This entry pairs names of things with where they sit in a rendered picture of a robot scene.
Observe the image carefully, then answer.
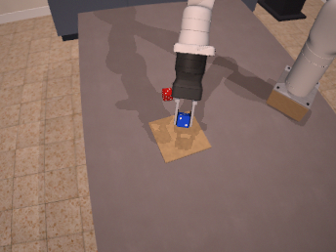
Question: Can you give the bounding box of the tan square mat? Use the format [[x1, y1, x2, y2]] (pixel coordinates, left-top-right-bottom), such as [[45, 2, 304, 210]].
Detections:
[[148, 115, 211, 163]]

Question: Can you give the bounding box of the blue die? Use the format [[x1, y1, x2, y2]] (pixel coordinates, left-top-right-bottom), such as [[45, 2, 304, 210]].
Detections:
[[177, 112, 190, 128]]

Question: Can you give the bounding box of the red die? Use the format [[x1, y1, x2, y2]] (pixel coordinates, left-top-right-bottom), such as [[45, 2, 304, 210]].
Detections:
[[162, 88, 173, 101]]

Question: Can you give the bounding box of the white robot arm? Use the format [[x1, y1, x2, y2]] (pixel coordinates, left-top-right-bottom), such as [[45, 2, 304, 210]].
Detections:
[[181, 0, 336, 97]]

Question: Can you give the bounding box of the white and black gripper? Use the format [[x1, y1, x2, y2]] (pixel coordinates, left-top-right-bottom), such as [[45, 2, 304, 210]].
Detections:
[[171, 29, 215, 127]]

